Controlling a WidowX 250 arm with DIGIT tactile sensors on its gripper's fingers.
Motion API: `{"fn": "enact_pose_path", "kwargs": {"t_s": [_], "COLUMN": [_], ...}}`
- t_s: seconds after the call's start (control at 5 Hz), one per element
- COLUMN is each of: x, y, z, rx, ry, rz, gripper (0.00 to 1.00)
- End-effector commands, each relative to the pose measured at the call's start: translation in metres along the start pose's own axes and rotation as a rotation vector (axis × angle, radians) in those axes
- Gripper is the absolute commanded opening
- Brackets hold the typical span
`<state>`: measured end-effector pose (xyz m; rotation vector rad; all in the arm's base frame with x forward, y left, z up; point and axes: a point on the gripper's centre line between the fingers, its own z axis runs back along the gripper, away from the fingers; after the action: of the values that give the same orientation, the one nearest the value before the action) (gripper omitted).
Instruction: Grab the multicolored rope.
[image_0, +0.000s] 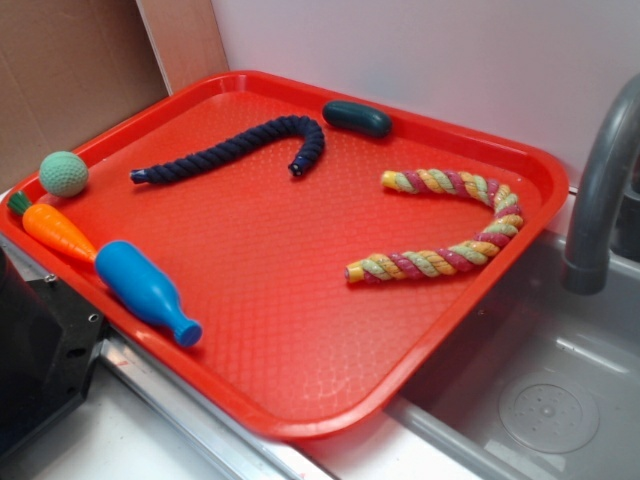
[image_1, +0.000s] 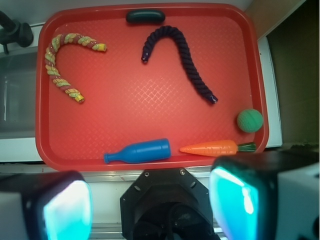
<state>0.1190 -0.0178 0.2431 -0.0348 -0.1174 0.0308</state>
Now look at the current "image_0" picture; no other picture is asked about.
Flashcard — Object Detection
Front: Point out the multicolored twisted rope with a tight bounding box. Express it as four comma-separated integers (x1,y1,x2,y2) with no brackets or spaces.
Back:
345,168,526,286

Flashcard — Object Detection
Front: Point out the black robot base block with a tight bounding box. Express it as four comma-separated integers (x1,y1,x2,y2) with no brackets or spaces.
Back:
1,253,106,461

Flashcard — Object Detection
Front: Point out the red plastic tray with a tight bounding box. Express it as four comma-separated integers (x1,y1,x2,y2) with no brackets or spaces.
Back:
1,72,569,440

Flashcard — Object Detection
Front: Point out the dark green toy pickle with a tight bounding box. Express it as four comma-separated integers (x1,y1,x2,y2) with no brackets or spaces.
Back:
322,100,393,138

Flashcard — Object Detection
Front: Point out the blue toy bottle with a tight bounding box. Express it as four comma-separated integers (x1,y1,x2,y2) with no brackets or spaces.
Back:
94,240,203,348

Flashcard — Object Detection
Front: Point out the light green dimpled ball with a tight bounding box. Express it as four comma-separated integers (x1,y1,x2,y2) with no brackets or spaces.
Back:
38,151,89,198

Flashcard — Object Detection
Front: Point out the grey plastic sink basin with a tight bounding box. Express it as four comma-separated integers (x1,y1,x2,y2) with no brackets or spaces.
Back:
388,234,639,479

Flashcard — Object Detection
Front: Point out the orange toy carrot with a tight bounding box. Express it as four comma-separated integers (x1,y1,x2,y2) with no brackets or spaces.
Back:
7,190,98,264

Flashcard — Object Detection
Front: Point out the grey sink faucet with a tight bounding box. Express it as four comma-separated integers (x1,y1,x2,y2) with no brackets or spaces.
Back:
562,76,639,295

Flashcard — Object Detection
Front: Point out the brown cardboard panel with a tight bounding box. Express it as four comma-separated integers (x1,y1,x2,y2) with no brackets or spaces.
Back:
1,1,228,190

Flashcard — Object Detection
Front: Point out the navy blue twisted rope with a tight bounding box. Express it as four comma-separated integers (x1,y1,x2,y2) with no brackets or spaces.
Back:
129,115,327,186

